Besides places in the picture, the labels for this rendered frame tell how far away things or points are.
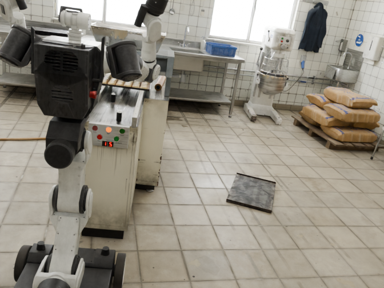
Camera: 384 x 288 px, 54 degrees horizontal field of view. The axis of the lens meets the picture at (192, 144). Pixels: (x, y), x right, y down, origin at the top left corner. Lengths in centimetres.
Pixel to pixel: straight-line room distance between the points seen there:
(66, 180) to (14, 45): 64
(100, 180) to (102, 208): 20
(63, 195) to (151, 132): 132
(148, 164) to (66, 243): 136
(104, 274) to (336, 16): 584
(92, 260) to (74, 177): 58
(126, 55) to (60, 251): 100
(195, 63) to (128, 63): 403
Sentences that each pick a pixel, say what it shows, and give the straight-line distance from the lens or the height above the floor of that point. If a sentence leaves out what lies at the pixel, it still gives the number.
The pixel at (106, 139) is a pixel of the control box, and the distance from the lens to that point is 234.
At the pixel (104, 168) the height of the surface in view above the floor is 54.
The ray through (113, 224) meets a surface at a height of 13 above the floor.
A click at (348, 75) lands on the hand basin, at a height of 82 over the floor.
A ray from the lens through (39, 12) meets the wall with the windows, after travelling 607.
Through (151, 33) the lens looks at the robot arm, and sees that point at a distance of 175.
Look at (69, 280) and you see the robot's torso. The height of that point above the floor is 33.
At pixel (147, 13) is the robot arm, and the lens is 174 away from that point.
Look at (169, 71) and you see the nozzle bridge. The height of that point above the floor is 107.
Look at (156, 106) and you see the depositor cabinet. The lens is 300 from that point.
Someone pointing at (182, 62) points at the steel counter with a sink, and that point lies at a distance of 555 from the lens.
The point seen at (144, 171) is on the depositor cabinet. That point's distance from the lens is 320.
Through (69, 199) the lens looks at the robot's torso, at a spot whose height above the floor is 64.
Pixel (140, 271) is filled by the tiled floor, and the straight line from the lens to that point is 250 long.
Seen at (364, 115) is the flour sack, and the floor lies 50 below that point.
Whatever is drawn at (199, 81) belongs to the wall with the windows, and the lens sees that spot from 632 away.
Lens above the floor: 161
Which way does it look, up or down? 21 degrees down
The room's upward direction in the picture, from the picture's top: 9 degrees clockwise
